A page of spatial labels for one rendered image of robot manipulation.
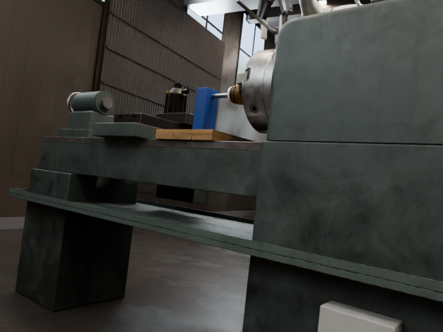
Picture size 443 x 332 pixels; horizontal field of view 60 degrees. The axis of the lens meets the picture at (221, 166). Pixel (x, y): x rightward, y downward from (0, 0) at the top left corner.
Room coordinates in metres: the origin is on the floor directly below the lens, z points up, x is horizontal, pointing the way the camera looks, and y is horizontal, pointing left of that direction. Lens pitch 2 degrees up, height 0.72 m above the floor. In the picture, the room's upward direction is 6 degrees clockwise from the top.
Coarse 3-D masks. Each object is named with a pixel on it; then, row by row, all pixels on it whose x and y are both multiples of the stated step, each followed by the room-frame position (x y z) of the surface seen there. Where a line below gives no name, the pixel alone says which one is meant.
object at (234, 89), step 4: (232, 88) 1.53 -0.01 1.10; (236, 88) 1.51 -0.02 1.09; (232, 92) 1.52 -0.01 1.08; (236, 92) 1.50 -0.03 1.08; (232, 96) 1.52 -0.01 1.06; (236, 96) 1.51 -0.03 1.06; (240, 96) 1.49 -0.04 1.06; (232, 100) 1.54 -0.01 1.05; (236, 100) 1.52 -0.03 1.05; (240, 100) 1.51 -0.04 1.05; (240, 104) 1.54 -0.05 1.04
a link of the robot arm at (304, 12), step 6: (300, 0) 1.66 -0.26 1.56; (306, 0) 1.64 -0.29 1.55; (312, 0) 1.66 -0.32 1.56; (300, 6) 1.71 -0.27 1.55; (306, 6) 1.68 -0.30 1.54; (312, 6) 1.69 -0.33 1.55; (318, 6) 1.72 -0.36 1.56; (306, 12) 1.72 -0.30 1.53; (312, 12) 1.71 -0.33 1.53; (318, 12) 1.73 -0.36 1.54
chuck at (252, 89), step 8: (256, 56) 1.36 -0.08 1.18; (264, 56) 1.33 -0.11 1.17; (248, 64) 1.35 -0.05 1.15; (256, 64) 1.33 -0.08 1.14; (264, 64) 1.31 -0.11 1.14; (256, 72) 1.31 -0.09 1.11; (248, 80) 1.33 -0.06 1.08; (256, 80) 1.31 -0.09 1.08; (248, 88) 1.33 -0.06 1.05; (256, 88) 1.31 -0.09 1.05; (248, 96) 1.34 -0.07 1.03; (256, 96) 1.31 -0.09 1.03; (248, 104) 1.35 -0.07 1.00; (256, 104) 1.33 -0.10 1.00; (248, 112) 1.37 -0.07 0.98; (264, 112) 1.33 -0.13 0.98; (256, 120) 1.37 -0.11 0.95; (264, 120) 1.35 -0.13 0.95; (256, 128) 1.42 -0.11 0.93; (264, 128) 1.40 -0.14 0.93
